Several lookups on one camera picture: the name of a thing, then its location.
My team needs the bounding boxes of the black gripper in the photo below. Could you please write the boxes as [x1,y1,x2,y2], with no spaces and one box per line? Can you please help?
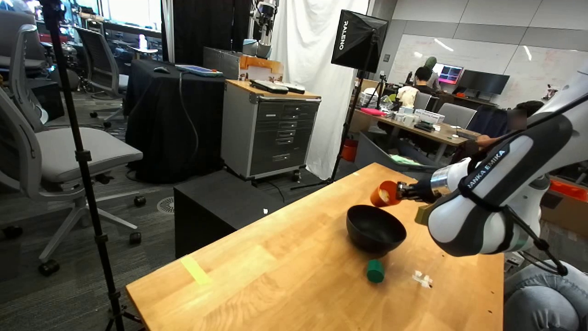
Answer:
[392,176,440,206]

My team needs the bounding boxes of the orange plastic cup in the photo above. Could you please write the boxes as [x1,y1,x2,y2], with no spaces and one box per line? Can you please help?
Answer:
[368,178,402,207]

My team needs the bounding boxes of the black bowl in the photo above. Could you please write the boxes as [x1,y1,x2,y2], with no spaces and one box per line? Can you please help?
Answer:
[345,202,407,257]

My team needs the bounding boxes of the red bucket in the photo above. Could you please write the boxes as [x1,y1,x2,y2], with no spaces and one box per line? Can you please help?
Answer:
[339,138,359,165]

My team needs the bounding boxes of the cluttered wooden desk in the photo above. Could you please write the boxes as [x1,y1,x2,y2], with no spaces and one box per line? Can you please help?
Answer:
[356,106,492,150]

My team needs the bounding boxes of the green block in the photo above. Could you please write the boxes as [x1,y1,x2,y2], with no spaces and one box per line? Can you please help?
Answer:
[365,257,387,285]

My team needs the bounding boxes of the softbox light stand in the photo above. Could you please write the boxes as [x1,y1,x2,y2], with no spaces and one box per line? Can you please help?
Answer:
[328,68,370,184]

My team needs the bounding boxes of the clear plastic wrapper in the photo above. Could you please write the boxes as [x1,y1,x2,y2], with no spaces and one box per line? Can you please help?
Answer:
[409,268,435,290]

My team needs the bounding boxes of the seated person dark hair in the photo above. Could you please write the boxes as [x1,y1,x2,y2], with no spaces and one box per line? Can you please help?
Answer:
[409,64,436,93]

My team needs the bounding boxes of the colourful lit monitor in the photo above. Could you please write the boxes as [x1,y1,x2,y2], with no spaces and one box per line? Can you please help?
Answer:
[436,62,464,86]

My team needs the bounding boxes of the dark computer monitor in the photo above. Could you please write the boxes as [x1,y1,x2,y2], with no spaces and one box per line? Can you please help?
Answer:
[455,68,510,99]

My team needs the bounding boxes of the grey drawer cabinet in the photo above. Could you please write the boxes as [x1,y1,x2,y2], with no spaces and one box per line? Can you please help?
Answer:
[218,79,323,182]

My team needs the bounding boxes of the person in dark shirt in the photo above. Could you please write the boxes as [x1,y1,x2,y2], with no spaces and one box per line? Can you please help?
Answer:
[473,99,547,149]

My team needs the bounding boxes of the black softbox light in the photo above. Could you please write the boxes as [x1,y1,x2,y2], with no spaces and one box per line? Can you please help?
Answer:
[330,7,389,73]

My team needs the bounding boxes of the black keyboard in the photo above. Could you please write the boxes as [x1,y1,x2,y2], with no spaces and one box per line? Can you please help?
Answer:
[247,77,289,95]

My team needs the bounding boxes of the white curtain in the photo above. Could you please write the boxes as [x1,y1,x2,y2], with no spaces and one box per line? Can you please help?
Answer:
[267,0,372,180]

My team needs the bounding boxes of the seated person blue jeans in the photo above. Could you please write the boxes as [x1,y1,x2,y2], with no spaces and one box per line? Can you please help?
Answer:
[503,263,588,331]

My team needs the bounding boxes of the black low box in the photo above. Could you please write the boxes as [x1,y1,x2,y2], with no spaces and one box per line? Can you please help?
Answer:
[172,167,326,259]

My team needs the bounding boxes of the cardboard box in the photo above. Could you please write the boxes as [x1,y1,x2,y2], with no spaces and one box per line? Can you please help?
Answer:
[236,53,284,82]

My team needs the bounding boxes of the yellow-green tape strip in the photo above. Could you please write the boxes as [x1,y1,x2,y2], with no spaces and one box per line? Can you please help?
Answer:
[177,255,214,290]

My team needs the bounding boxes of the blue flat item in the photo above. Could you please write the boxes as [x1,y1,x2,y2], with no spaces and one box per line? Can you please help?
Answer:
[174,62,223,77]

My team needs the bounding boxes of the black cloth covered table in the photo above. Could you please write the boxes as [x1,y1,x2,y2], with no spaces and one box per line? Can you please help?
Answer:
[122,57,225,184]

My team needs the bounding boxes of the black tall panel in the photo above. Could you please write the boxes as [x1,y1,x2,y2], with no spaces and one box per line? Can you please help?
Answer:
[170,0,253,68]

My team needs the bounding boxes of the black tripod stand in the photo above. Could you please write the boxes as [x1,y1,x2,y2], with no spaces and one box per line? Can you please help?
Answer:
[36,0,128,331]

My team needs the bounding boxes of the grey cushioned office chair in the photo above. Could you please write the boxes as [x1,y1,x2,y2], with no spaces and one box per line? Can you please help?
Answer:
[0,88,146,277]

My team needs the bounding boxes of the window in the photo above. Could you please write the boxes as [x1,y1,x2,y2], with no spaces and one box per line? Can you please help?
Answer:
[98,0,163,33]

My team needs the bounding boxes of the dark office chair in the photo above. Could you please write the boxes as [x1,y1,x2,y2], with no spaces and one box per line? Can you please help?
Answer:
[74,24,126,127]

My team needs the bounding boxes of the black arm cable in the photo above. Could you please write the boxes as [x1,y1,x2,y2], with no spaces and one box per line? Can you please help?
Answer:
[457,90,588,275]

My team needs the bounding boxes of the grey frame mesh chair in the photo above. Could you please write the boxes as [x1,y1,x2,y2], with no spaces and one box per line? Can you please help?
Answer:
[6,24,51,127]

